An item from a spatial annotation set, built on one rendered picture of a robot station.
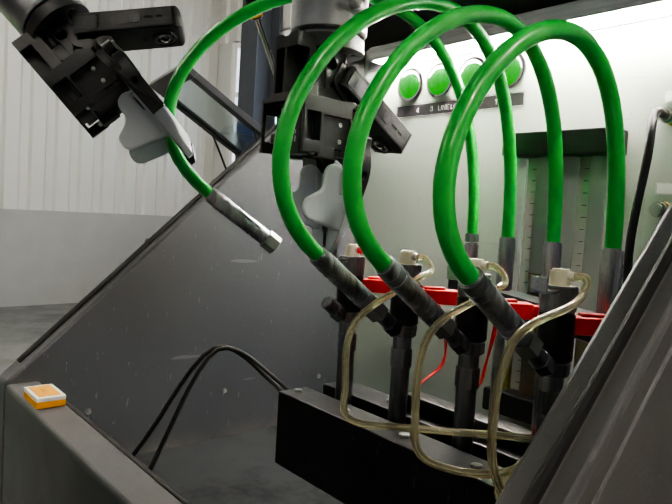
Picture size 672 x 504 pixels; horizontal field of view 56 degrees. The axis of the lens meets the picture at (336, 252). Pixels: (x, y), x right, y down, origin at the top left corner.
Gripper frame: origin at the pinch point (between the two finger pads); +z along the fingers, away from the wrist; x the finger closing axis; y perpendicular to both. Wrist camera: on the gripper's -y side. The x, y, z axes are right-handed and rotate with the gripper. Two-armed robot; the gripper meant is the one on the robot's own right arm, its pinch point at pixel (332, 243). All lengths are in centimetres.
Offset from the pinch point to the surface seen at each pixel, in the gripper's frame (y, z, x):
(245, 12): 5.2, -24.1, -10.7
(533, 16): -27.8, -29.1, 3.0
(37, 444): 23.1, 22.2, -17.0
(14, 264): -128, 71, -655
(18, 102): -127, -93, -656
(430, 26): 5.6, -17.7, 16.6
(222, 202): 6.6, -3.5, -11.1
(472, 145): -21.4, -12.5, 0.2
